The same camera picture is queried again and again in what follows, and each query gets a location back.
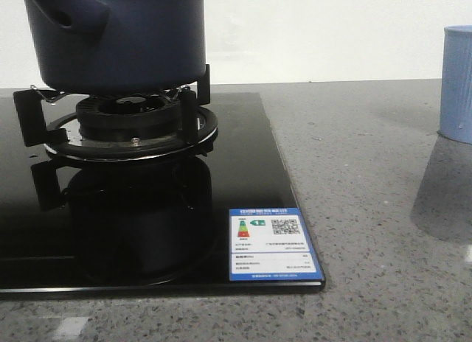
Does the black glass gas stove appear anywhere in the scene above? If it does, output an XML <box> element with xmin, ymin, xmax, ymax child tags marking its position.
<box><xmin>1</xmin><ymin>93</ymin><xmax>325</xmax><ymax>300</ymax></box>

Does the black round gas burner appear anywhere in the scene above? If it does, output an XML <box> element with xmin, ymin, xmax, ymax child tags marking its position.
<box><xmin>76</xmin><ymin>95</ymin><xmax>181</xmax><ymax>142</ymax></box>

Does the black pot support grate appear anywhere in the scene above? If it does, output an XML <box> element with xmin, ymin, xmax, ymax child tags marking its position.
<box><xmin>13</xmin><ymin>71</ymin><xmax>218</xmax><ymax>162</ymax></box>

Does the dark blue cooking pot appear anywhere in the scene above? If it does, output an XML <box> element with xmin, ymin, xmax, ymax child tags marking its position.
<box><xmin>24</xmin><ymin>0</ymin><xmax>206</xmax><ymax>95</ymax></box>

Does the blue energy label sticker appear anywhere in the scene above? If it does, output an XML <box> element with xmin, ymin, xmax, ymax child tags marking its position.
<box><xmin>229</xmin><ymin>207</ymin><xmax>325</xmax><ymax>285</ymax></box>

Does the light blue ribbed cup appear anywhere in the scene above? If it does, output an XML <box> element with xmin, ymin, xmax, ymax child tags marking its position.
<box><xmin>440</xmin><ymin>25</ymin><xmax>471</xmax><ymax>144</ymax></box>

